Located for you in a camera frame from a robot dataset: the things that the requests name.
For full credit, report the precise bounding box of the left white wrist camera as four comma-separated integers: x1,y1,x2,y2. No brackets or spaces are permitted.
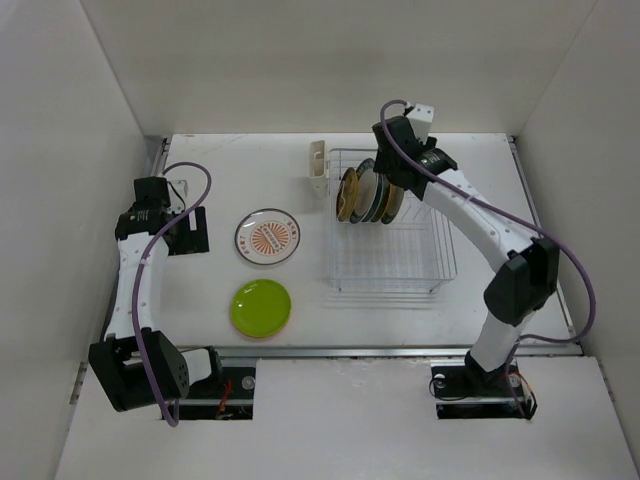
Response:
167,180,189,215

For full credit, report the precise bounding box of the yellow brown patterned plate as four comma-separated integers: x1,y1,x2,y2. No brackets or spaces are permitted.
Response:
335,167,358,223

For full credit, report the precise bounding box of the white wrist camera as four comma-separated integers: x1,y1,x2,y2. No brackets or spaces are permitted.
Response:
167,180,189,215
404,103,435,144

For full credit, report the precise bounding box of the white wire dish rack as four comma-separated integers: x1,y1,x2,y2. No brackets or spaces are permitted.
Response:
326,148,457,293

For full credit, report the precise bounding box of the lime green plate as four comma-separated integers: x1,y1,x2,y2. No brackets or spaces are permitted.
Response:
230,279,292,339

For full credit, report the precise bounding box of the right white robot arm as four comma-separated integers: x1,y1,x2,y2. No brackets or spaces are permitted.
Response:
372,116,559,394

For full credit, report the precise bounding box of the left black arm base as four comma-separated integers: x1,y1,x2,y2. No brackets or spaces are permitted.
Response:
178,364,256,422

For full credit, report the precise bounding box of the white plate green lettered rim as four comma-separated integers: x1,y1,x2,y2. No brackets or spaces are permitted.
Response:
349,158,379,224

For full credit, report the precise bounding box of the white plate orange sunburst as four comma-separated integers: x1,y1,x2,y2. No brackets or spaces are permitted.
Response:
234,208,301,266

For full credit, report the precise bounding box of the dark green blue patterned plate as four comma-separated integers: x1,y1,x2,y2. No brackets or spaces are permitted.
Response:
368,174,390,223

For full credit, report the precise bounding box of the cream plastic cutlery holder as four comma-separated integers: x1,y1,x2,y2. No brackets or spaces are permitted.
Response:
308,140,328,198

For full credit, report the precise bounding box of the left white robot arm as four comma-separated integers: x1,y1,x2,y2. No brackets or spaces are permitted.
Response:
89,176,224,412

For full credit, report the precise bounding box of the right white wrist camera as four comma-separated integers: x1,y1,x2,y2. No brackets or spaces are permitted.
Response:
404,103,435,144

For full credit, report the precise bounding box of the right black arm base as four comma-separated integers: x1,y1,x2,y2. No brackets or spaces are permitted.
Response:
428,363,538,420

